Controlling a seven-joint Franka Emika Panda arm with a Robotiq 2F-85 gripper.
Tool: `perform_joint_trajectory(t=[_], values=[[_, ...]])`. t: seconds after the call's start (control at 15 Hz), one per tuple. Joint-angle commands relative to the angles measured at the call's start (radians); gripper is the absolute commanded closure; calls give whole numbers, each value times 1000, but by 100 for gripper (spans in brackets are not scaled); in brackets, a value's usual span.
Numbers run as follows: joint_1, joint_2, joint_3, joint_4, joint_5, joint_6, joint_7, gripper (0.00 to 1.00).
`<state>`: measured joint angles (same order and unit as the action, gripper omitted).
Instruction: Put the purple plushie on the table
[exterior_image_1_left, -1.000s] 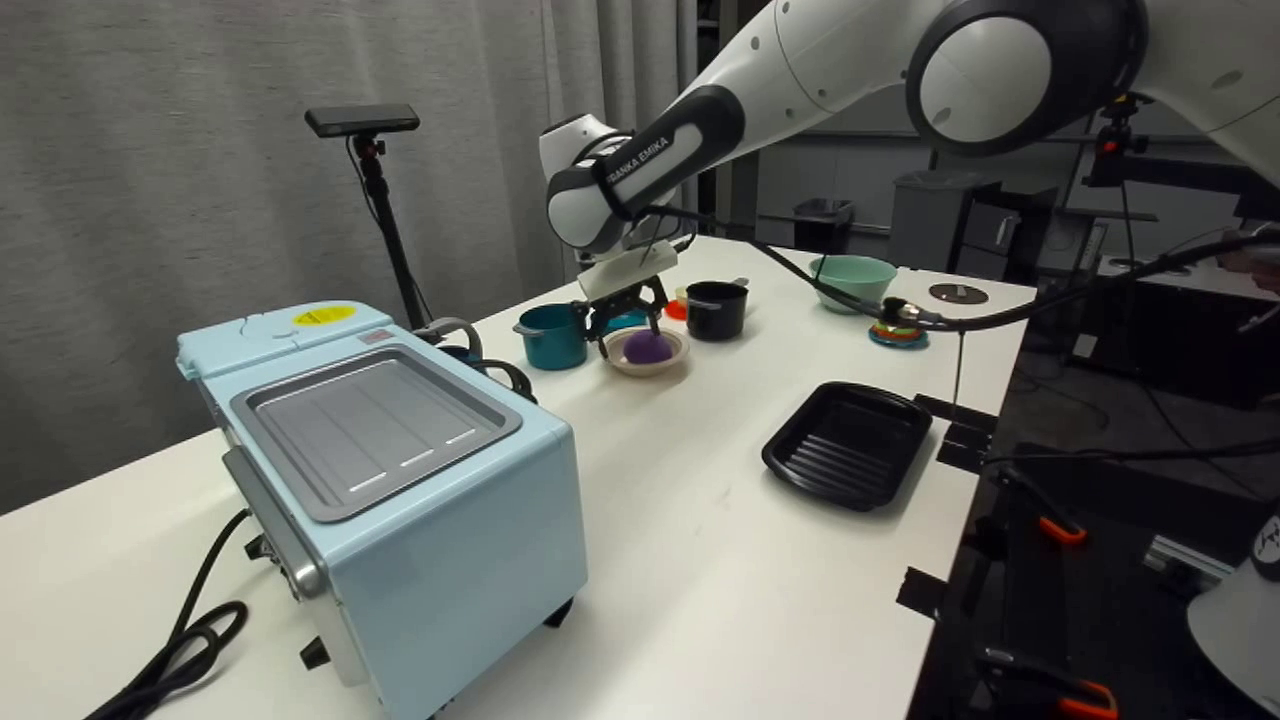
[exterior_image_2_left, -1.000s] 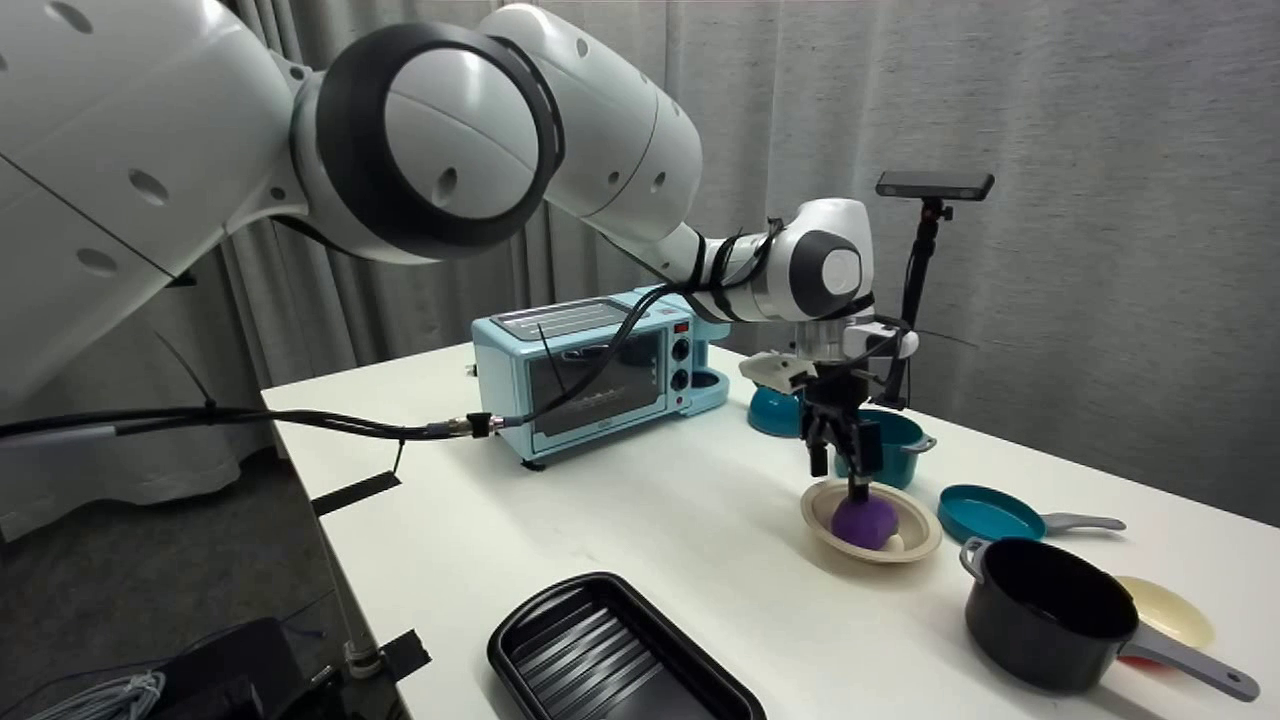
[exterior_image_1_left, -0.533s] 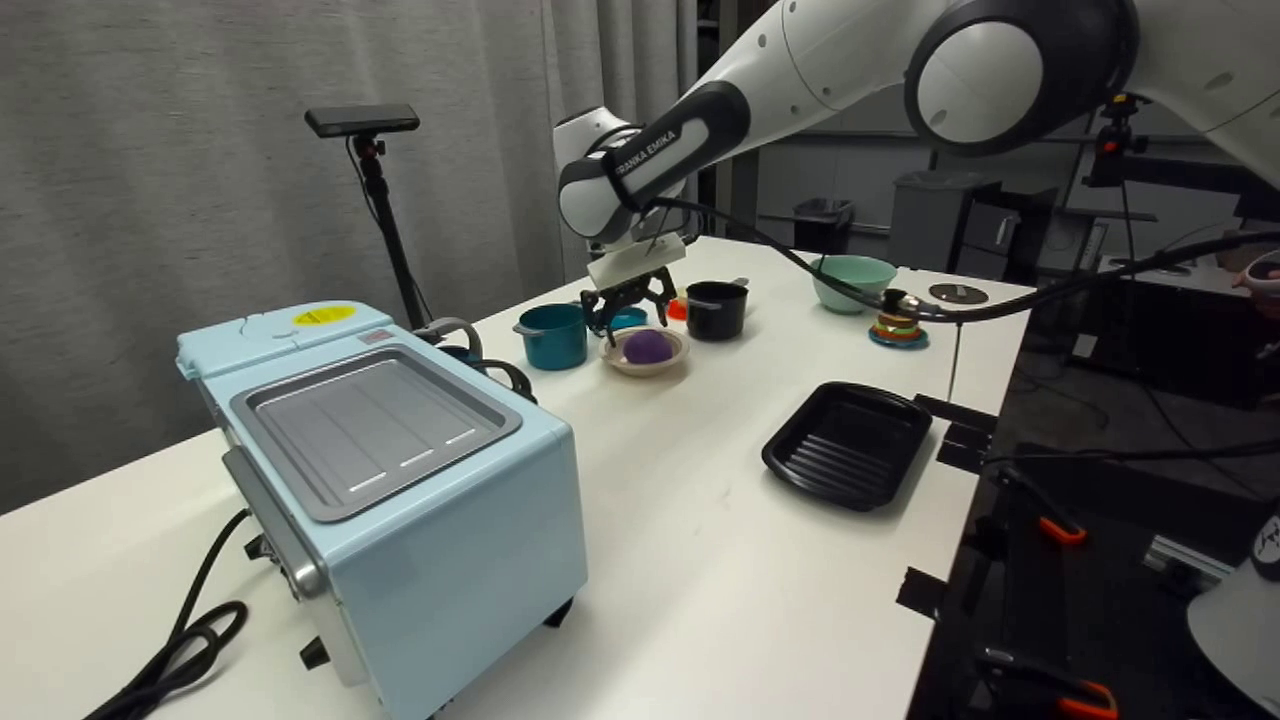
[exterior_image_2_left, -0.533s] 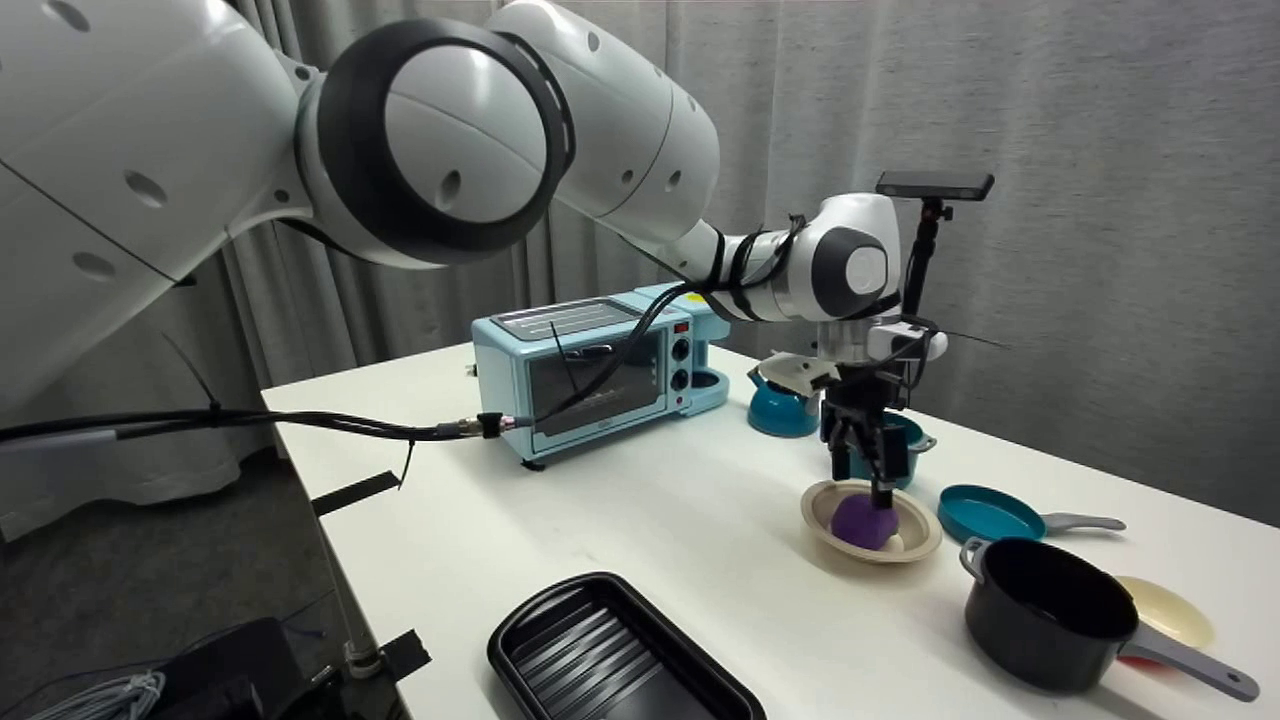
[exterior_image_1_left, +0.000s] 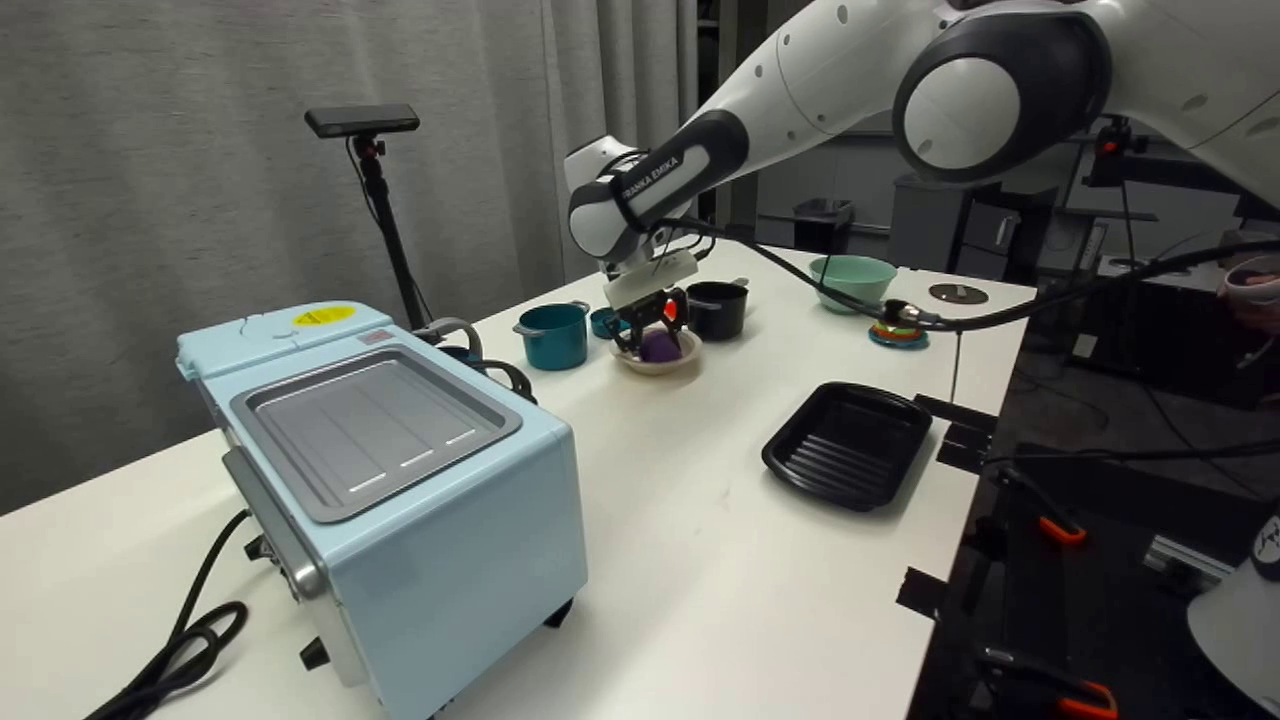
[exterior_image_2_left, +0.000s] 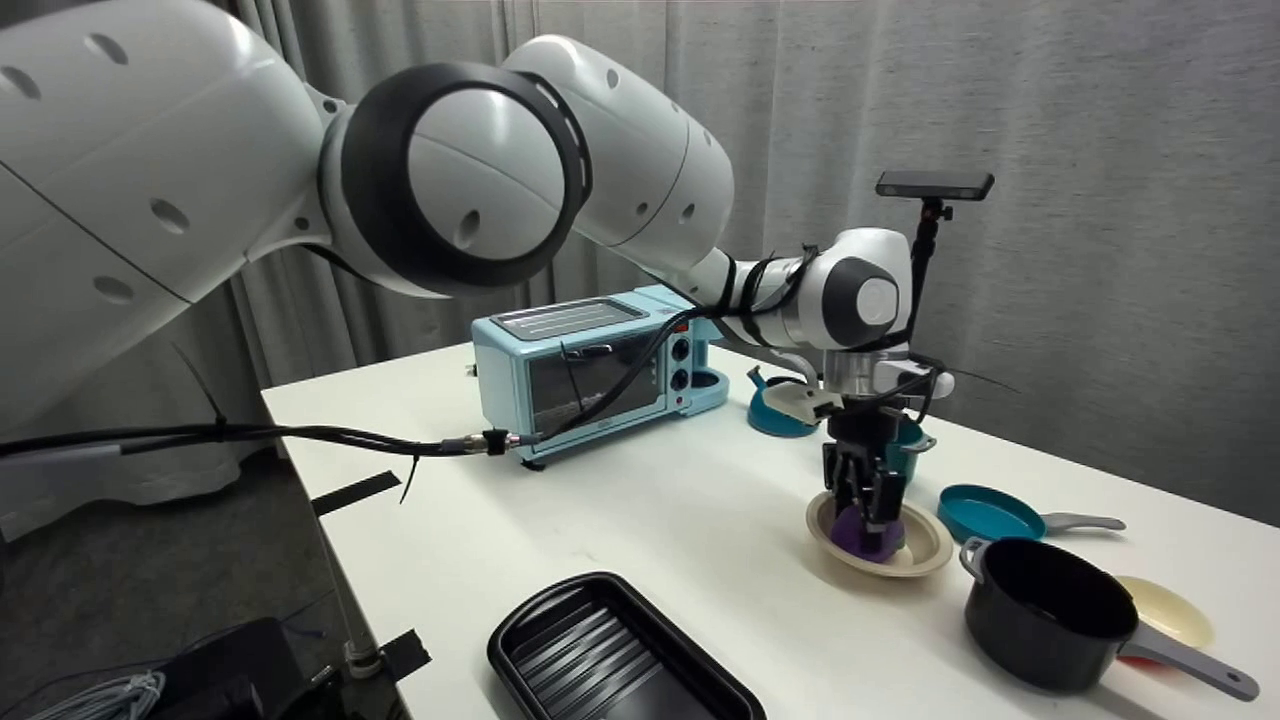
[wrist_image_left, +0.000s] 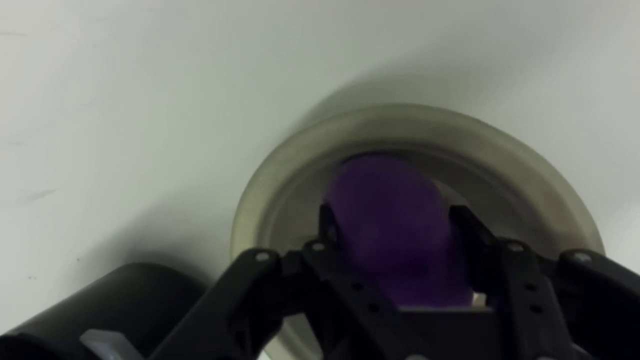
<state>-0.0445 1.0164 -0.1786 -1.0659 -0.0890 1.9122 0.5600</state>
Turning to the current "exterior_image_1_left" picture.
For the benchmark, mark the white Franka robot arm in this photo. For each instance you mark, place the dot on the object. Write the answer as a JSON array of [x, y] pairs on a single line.
[[827, 72]]

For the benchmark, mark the black cup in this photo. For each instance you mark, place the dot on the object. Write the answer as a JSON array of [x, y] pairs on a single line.
[[723, 313]]

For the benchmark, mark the small teal plate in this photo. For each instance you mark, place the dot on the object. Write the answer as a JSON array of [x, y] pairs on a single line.
[[899, 342]]

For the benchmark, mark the toy burger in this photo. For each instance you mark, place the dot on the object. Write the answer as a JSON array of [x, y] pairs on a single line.
[[899, 317]]

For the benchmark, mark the grey curtain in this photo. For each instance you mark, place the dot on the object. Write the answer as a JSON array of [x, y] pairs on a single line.
[[201, 242]]

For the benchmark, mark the black camera tripod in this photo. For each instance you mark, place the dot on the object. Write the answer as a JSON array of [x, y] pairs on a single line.
[[384, 227]]

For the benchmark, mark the white rounded object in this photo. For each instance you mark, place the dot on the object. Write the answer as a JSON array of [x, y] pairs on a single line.
[[1243, 626]]

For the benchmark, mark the mint green bowl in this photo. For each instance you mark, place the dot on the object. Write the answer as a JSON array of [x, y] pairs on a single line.
[[853, 283]]

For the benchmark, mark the round metal stand base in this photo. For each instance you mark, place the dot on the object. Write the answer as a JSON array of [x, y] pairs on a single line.
[[958, 294]]

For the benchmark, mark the black ridged plastic tray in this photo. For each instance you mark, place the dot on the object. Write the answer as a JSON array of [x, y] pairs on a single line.
[[847, 444]]

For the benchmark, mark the small orange toy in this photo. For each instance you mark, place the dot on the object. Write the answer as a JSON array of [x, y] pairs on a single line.
[[673, 313]]

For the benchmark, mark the beige bowl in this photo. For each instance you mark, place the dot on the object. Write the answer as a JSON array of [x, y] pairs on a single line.
[[680, 357]]

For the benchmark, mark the light blue toaster oven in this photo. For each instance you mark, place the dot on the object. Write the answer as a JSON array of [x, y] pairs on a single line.
[[452, 563]]

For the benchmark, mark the short black tape strip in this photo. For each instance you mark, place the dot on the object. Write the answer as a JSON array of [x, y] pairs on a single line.
[[925, 589], [961, 448]]

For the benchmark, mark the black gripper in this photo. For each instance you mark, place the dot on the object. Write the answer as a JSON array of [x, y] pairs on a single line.
[[653, 297]]

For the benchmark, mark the dark grey cabinet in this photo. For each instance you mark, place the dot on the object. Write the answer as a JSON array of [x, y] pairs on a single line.
[[932, 227]]

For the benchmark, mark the teal toy pot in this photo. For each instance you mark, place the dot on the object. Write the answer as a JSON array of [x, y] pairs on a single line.
[[552, 342]]

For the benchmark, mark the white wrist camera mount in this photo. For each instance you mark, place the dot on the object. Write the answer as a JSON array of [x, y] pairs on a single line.
[[651, 272]]

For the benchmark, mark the purple plushie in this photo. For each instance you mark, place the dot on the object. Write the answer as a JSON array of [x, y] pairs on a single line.
[[656, 347]]

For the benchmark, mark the black bar camera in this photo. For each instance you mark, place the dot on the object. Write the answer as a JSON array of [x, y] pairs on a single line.
[[362, 123]]

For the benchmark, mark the long black tape strip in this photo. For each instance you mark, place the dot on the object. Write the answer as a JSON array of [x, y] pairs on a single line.
[[961, 411]]

